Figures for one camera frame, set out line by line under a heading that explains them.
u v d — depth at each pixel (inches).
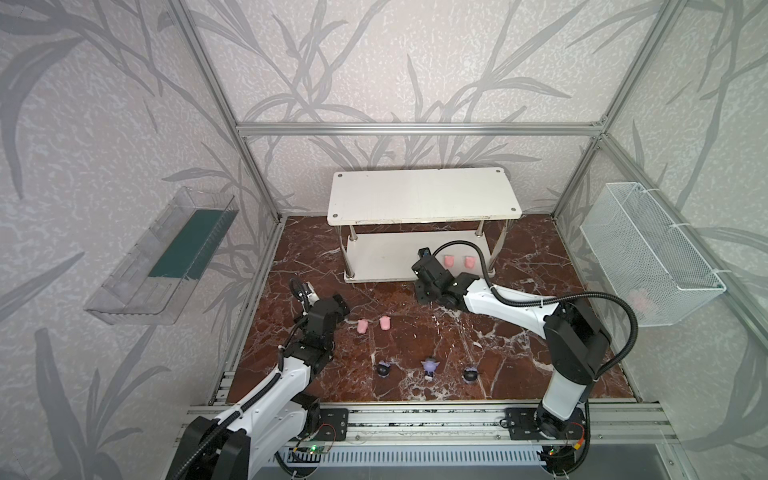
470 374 30.8
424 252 31.4
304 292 28.4
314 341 25.3
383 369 31.1
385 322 35.7
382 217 29.0
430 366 31.7
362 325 35.0
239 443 15.7
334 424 28.9
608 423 29.7
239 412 17.4
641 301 28.9
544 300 19.5
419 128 37.7
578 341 18.2
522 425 28.9
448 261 38.0
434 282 26.7
